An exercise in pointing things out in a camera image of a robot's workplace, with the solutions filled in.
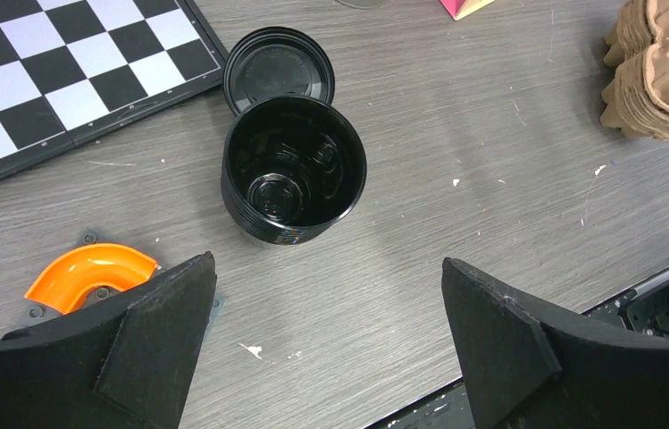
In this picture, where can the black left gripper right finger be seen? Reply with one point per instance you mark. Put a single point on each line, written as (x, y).
(528, 363)

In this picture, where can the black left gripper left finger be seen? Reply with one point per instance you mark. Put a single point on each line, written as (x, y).
(125, 362)

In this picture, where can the orange curved pipe piece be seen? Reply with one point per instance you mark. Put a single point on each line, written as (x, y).
(65, 283)

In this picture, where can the black cup stack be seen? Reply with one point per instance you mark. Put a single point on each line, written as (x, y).
(292, 167)

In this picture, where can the black white chessboard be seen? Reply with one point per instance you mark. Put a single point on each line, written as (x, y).
(73, 71)

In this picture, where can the black lid stack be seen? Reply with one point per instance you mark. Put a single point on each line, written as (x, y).
(276, 61)

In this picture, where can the pink cakes paper bag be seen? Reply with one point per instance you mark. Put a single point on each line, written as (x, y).
(458, 9)

